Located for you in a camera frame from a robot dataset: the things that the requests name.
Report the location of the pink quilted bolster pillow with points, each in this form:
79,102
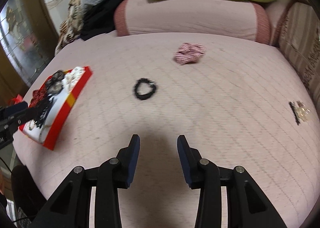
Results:
238,19

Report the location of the stained glass door panel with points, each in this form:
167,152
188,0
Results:
20,42

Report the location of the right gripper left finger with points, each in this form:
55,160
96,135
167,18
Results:
69,205

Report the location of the leaf print cloth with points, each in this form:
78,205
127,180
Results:
70,28

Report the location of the red box with white interior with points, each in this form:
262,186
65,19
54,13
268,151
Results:
62,104

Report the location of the red plaid scrunchie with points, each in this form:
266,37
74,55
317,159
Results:
189,53

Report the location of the black claw hair clip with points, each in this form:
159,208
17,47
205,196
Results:
38,111

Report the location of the black cloth on bed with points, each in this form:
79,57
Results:
99,19

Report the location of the black metal hair clip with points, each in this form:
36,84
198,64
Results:
293,108

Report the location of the white dotted scrunchie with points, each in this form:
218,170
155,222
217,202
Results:
71,79

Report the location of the red bag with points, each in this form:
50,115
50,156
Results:
16,100

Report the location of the black sheer dotted scrunchie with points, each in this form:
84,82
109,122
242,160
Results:
54,84

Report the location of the red polka dot scrunchie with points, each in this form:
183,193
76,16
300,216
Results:
39,98

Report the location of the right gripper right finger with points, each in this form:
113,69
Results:
247,204

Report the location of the striped beige cushion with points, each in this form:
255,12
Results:
299,42

